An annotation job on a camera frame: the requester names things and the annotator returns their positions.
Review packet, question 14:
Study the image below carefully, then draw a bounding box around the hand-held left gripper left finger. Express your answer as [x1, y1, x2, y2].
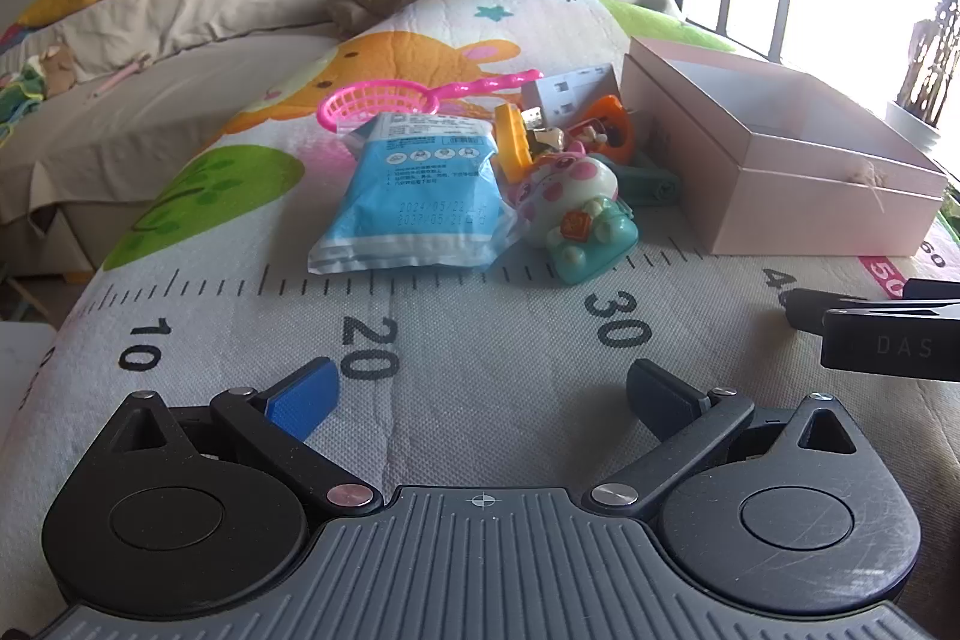
[112, 356, 383, 517]

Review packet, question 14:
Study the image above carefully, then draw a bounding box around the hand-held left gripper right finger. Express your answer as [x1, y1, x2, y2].
[589, 359, 863, 521]

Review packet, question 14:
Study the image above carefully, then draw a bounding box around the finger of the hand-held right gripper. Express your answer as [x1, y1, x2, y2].
[782, 287, 833, 335]
[904, 278, 960, 304]

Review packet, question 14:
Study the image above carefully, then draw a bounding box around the pink cardboard box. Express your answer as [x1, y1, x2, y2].
[621, 36, 950, 257]

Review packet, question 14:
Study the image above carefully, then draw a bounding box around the teal cloth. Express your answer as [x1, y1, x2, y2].
[619, 156, 682, 208]

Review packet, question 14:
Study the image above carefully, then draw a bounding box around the blue plastic packet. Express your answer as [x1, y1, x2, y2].
[307, 111, 518, 275]

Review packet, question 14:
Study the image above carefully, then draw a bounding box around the pink spotted toy teal base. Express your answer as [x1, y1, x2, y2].
[506, 149, 642, 287]

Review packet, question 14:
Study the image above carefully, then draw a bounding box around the orange plastic toy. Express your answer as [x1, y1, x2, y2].
[566, 94, 638, 165]

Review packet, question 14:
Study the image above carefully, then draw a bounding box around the yellow plastic toy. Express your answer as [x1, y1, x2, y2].
[493, 104, 535, 185]

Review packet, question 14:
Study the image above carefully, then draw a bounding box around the grey battery holder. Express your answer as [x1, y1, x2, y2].
[520, 66, 622, 130]

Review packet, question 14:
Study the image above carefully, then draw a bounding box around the pink toy net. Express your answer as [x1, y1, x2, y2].
[315, 68, 545, 135]

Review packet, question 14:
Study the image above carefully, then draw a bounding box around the potted plant white pot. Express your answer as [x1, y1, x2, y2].
[885, 14, 957, 157]

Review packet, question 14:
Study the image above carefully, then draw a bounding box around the printed play mat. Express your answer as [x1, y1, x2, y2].
[0, 0, 960, 640]

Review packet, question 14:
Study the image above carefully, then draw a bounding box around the pink stick toy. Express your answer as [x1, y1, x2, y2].
[90, 53, 155, 97]

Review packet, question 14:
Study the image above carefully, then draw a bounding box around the beige covered sofa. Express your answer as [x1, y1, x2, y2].
[0, 0, 676, 281]

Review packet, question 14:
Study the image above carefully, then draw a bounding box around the brown teddy bear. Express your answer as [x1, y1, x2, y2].
[36, 44, 77, 95]

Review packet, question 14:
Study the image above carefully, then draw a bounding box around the green cloth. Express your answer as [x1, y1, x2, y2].
[0, 61, 47, 125]

